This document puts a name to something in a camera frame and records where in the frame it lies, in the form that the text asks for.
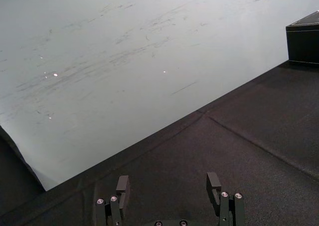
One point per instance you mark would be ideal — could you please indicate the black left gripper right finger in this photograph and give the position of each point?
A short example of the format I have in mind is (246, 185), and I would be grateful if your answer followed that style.
(225, 206)

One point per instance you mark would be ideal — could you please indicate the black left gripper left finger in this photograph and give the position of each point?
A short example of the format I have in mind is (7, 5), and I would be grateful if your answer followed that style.
(117, 206)

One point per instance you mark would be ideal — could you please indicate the black table cloth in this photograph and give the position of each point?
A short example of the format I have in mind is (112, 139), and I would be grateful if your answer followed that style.
(199, 161)

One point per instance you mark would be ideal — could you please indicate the black box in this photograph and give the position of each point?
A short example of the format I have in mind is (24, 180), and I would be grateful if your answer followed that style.
(303, 40)

